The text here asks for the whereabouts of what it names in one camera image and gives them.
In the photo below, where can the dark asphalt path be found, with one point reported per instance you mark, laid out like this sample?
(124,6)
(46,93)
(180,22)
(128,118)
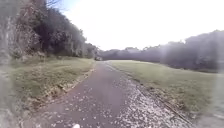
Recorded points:
(101,96)

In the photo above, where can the grass verge with dry patches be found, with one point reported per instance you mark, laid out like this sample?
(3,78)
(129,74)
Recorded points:
(43,75)

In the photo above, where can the robot's own part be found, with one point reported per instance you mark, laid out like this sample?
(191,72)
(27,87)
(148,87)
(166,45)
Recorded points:
(76,126)

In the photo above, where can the distant row of trees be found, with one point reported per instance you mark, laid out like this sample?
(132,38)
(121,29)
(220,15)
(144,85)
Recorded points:
(186,50)

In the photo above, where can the dense wood of trees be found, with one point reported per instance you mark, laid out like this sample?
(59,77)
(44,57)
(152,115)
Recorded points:
(43,31)

